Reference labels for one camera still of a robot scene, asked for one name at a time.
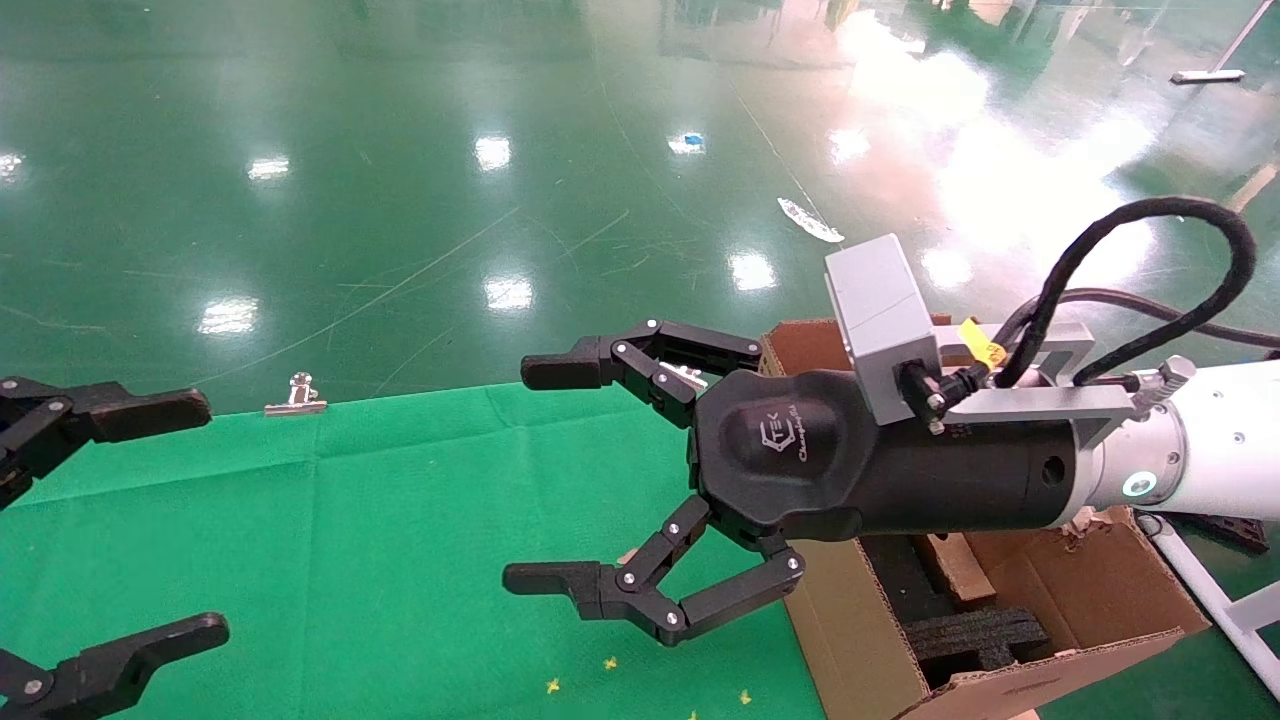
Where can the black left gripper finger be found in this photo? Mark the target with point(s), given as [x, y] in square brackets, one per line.
[120, 660]
[120, 412]

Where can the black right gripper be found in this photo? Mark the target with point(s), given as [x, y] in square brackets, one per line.
[800, 470]

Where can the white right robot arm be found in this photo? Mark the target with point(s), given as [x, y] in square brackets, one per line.
[1220, 450]

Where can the large open cardboard carton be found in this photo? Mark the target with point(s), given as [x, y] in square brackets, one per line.
[850, 640]

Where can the silver binder clip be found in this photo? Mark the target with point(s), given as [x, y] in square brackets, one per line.
[297, 405]
[683, 375]

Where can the green table cloth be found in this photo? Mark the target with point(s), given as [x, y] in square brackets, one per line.
[350, 550]

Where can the white paper floor scrap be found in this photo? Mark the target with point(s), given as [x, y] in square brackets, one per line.
[810, 222]

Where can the blue floor scrap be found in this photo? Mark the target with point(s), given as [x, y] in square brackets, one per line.
[688, 142]

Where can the black foam insert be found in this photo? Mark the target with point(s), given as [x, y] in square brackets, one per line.
[975, 635]

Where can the black plastic grid tray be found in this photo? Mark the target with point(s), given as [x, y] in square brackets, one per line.
[1235, 535]

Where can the grey metal bar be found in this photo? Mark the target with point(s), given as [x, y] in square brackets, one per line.
[1208, 76]

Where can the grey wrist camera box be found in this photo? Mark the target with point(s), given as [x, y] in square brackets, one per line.
[880, 310]

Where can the grey metal camera bracket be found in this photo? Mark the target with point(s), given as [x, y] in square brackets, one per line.
[1030, 403]

